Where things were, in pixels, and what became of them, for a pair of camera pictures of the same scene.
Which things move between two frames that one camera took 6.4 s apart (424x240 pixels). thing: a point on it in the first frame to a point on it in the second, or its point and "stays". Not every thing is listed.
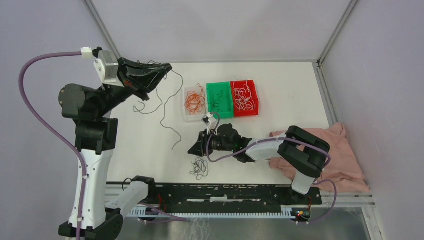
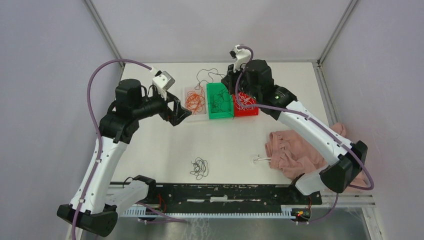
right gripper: (200, 148) to (230, 78)
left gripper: (140, 78) to (171, 116)
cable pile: (201, 168) stays
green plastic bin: (219, 99) stays
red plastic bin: (245, 99) stays
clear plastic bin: (194, 100) stays
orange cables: (195, 102) stays
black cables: (142, 103) to (221, 101)
